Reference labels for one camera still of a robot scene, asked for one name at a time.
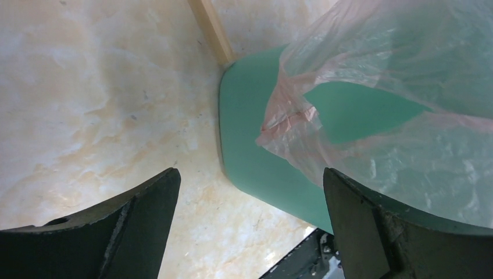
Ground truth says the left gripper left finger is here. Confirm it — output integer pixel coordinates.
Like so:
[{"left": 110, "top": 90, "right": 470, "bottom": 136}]
[{"left": 1, "top": 168, "right": 181, "bottom": 278}]

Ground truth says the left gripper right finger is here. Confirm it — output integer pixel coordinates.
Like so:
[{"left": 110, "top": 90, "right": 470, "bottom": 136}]
[{"left": 323, "top": 168, "right": 492, "bottom": 278}]

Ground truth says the pink plastic trash bag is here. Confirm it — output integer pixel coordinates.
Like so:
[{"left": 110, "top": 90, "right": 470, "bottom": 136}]
[{"left": 256, "top": 1, "right": 492, "bottom": 227}]

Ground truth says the green plastic trash bin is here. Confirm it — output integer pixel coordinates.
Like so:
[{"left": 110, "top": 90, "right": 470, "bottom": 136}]
[{"left": 219, "top": 47, "right": 426, "bottom": 233}]

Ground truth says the wooden clothes rack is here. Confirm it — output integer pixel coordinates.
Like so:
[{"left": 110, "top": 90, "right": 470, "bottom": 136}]
[{"left": 187, "top": 0, "right": 235, "bottom": 67}]

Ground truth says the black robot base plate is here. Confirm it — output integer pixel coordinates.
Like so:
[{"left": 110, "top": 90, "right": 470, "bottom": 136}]
[{"left": 260, "top": 228, "right": 345, "bottom": 279}]

